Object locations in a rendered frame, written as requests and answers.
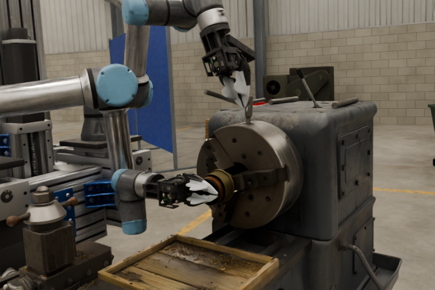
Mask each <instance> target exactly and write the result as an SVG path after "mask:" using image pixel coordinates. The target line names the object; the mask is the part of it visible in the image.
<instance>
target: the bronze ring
mask: <svg viewBox="0 0 435 290"><path fill-rule="evenodd" d="M203 179H204V180H205V181H206V182H208V183H209V184H210V185H211V186H212V187H213V188H214V189H215V190H216V191H217V192H218V197H217V198H216V199H215V200H213V201H210V202H207V203H205V204H206V205H215V204H218V203H221V202H223V201H228V200H229V199H231V198H232V196H233V195H234V182H233V180H232V178H231V174H229V173H227V172H226V171H224V170H220V169H216V170H213V171H211V172H210V173H209V174H208V175H206V176H205V177H204V178H203ZM197 192H201V193H202V194H206V193H209V192H204V191H202V190H198V191H197ZM209 194H210V193H209Z"/></svg>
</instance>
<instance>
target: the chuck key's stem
mask: <svg viewBox="0 0 435 290"><path fill-rule="evenodd" d="M248 101H249V105H247V107H245V116H246V125H250V124H251V116H252V105H253V96H252V95H249V100H248Z"/></svg>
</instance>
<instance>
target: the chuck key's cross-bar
mask: <svg viewBox="0 0 435 290"><path fill-rule="evenodd" d="M204 94H206V95H210V96H213V97H216V98H219V99H222V100H225V101H228V102H230V103H233V104H236V105H237V103H235V101H234V100H233V99H231V98H227V97H225V96H224V95H221V94H218V93H215V92H213V91H210V90H208V89H205V90H204ZM264 101H265V98H259V99H255V100H253V104H255V103H259V102H264Z"/></svg>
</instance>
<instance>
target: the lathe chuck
mask: <svg viewBox="0 0 435 290"><path fill-rule="evenodd" d="M251 124H253V125H246V122H242V123H238V124H233V125H229V126H224V127H222V128H219V129H217V130H215V131H214V135H215V136H216V137H217V139H218V141H219V142H220V143H221V145H222V146H223V148H224V149H225V151H226V152H227V153H228V155H229V157H230V158H231V159H232V161H233V162H238V163H239V164H238V165H237V166H235V167H234V168H233V169H232V170H231V171H228V172H227V173H229V174H231V176H233V175H236V174H238V173H241V164H243V165H244V166H245V167H246V168H247V169H248V170H264V169H273V168H284V167H285V166H286V168H287V175H288V180H287V181H288V182H287V181H284V182H283V181H282V182H278V183H276V184H274V185H270V186H257V187H255V188H245V191H244V192H240V193H239V194H238V198H237V201H236V204H235V207H234V211H233V213H232V217H231V220H230V224H229V225H232V226H233V227H237V228H240V229H256V228H258V227H262V226H264V225H266V224H268V223H269V222H270V221H272V220H273V219H275V218H277V217H278V216H280V215H281V214H283V213H284V212H285V211H286V210H287V209H288V208H289V207H290V206H291V204H292V203H293V201H294V199H295V197H296V193H297V191H298V184H299V171H298V165H297V161H296V158H295V155H294V153H293V151H292V149H291V147H290V145H289V144H288V143H287V141H286V140H285V139H284V138H283V136H281V134H279V133H278V132H277V131H275V130H274V129H273V128H270V127H269V126H266V125H265V124H261V123H258V122H251ZM206 158H207V155H206V153H205V152H204V151H203V149H202V148H201V149H200V151H199V155H198V158H197V175H198V176H200V177H201V178H204V177H205V176H206V175H208V174H209V173H208V172H207V169H208V168H209V165H208V164H207V163H206V161H205V159H206ZM285 206H287V207H286V209H285V210H284V211H283V212H282V213H281V211H282V210H283V209H284V207H285Z"/></svg>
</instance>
